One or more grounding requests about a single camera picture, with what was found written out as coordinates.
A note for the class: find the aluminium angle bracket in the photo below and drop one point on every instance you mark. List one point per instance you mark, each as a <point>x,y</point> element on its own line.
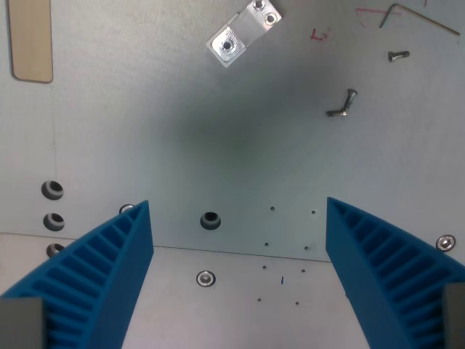
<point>244,32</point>

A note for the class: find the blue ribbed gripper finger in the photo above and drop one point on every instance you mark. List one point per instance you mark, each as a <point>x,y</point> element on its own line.
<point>98,269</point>
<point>381,269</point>

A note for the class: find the black socket head screw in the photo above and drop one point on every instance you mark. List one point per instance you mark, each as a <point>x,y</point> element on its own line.
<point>349,99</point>
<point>336,113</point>
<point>398,55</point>

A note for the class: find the black hex allen key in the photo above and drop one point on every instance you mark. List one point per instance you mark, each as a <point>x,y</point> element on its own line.
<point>410,14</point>

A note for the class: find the beige wooden board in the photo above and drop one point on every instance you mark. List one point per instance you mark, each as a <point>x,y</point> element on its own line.
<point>30,40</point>

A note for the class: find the silver countersunk plate screw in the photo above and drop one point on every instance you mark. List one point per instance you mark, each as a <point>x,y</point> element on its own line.
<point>206,278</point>
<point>445,242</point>
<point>125,209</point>

